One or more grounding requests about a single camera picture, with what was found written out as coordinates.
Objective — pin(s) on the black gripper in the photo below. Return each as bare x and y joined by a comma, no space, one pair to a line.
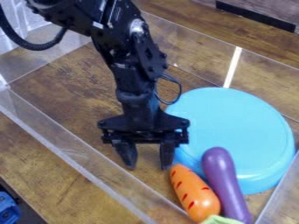
127,130

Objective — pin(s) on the purple toy eggplant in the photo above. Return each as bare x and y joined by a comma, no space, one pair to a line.
220,173

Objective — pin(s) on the orange toy carrot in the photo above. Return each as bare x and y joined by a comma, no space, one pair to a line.
197,198

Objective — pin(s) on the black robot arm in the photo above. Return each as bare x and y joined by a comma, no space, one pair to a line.
119,31

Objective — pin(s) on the blue round plate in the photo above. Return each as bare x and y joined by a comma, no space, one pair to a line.
236,121

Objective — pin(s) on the blue object at corner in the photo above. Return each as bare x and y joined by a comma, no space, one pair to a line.
9,211

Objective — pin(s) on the dark baseboard strip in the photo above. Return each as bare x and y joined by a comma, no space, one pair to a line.
255,16

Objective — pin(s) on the white curtain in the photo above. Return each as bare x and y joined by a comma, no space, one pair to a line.
23,21

